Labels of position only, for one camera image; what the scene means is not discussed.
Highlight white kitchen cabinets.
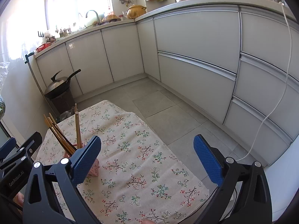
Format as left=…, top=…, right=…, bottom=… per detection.
left=36, top=5, right=298, bottom=165

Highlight floral tablecloth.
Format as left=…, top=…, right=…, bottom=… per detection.
left=34, top=99, right=210, bottom=224

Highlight light bamboo chopstick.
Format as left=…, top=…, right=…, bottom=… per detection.
left=77, top=111, right=83, bottom=149

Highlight black chopstick gold band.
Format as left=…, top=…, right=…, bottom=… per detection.
left=49, top=126, right=76, bottom=155

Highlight red basket on counter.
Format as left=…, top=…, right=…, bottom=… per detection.
left=36, top=43, right=51, bottom=53

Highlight person's hand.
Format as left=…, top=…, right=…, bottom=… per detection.
left=141, top=219, right=156, bottom=224

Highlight plastic bag with greens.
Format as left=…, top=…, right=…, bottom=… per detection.
left=0, top=61, right=11, bottom=122

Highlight white power cable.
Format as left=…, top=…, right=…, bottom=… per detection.
left=236, top=1, right=294, bottom=162

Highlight dark brown woven bin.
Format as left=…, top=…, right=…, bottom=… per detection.
left=50, top=89, right=75, bottom=114

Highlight clear plastic bag on floor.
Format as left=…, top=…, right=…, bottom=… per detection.
left=59, top=111, right=72, bottom=121

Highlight chrome sink faucet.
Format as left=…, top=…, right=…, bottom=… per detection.
left=85, top=10, right=99, bottom=27

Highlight yellow ceramic pot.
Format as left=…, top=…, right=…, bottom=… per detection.
left=127, top=5, right=147, bottom=19

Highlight pink perforated utensil basket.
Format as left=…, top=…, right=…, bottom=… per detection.
left=63, top=145, right=99, bottom=178

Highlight black wok with lid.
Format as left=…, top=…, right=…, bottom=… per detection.
left=44, top=69, right=81, bottom=99

